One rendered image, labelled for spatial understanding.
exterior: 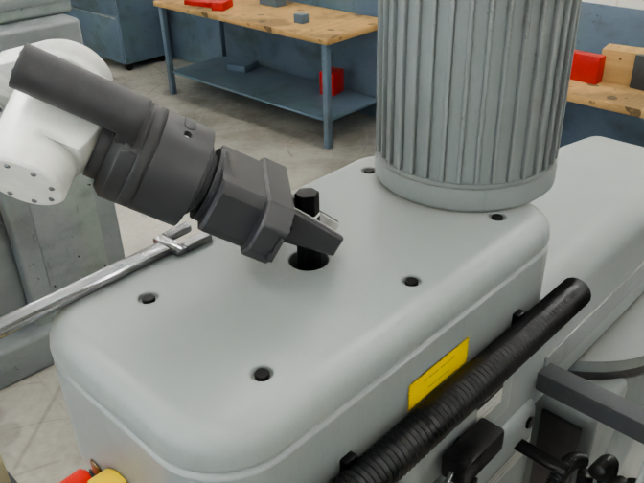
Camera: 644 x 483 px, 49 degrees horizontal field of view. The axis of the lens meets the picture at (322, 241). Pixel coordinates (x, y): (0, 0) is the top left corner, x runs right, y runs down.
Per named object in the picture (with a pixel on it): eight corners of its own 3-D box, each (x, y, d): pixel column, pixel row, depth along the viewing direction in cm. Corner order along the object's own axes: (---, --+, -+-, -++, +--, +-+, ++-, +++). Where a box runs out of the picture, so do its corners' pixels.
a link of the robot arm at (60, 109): (113, 241, 60) (-27, 189, 56) (151, 138, 64) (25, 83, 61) (148, 190, 50) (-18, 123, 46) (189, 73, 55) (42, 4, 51)
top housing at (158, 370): (232, 624, 52) (209, 472, 44) (56, 444, 68) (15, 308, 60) (549, 331, 81) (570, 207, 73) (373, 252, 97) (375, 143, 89)
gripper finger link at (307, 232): (329, 257, 65) (267, 232, 63) (346, 229, 63) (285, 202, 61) (331, 266, 63) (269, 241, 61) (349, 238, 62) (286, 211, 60)
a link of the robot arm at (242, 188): (248, 224, 70) (132, 176, 66) (293, 142, 66) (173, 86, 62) (254, 296, 59) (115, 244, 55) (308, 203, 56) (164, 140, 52)
